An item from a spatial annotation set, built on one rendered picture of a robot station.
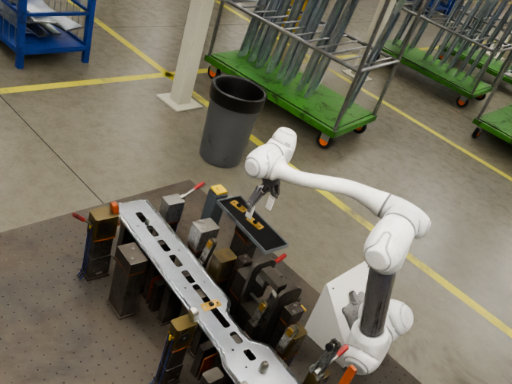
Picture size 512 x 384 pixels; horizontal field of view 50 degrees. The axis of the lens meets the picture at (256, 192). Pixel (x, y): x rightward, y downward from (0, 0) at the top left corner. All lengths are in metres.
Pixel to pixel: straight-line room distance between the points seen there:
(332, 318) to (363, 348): 0.28
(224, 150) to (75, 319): 2.76
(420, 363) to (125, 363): 2.25
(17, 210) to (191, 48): 2.46
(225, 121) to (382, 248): 3.03
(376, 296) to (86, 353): 1.16
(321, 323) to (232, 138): 2.56
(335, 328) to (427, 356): 1.59
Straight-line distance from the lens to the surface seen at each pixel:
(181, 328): 2.05
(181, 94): 5.80
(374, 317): 2.22
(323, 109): 6.15
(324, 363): 2.04
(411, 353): 4.02
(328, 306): 2.54
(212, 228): 2.40
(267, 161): 2.03
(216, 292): 2.28
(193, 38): 5.56
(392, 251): 1.91
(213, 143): 4.88
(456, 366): 4.16
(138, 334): 2.46
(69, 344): 2.39
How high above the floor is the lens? 2.57
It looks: 32 degrees down
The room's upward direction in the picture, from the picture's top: 19 degrees clockwise
